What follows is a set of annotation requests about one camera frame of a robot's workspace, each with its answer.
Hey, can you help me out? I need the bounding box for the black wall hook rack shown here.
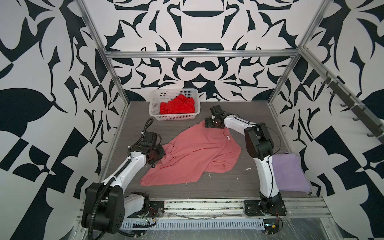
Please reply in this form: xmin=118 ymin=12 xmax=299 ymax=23
xmin=322 ymin=71 xmax=384 ymax=145

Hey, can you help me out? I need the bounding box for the white slotted cable duct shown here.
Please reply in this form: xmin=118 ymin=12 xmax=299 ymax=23
xmin=121 ymin=219 xmax=265 ymax=231

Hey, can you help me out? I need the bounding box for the folded purple t shirt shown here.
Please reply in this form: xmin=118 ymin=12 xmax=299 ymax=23
xmin=272 ymin=154 xmax=311 ymax=194

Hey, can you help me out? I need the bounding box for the pink t shirt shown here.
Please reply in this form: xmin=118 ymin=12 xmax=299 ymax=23
xmin=140 ymin=121 xmax=242 ymax=187

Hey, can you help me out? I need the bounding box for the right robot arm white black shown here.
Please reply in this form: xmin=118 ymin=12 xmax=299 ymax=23
xmin=206 ymin=105 xmax=287 ymax=217

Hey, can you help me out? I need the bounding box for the red t shirt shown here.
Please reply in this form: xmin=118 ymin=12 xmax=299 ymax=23
xmin=160 ymin=95 xmax=195 ymax=115

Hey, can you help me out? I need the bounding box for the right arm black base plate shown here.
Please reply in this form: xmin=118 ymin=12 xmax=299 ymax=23
xmin=244 ymin=200 xmax=287 ymax=217

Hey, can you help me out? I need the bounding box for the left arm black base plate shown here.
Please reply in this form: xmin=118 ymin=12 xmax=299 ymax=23
xmin=146 ymin=201 xmax=165 ymax=218

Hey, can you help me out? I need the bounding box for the small green circuit board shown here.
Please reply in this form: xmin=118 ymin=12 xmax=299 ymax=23
xmin=264 ymin=218 xmax=284 ymax=235

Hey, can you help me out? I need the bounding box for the white plastic basket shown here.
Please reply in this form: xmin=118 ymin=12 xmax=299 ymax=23
xmin=149 ymin=89 xmax=201 ymax=121

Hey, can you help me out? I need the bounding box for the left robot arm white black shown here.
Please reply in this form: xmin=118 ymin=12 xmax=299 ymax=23
xmin=82 ymin=132 xmax=166 ymax=240

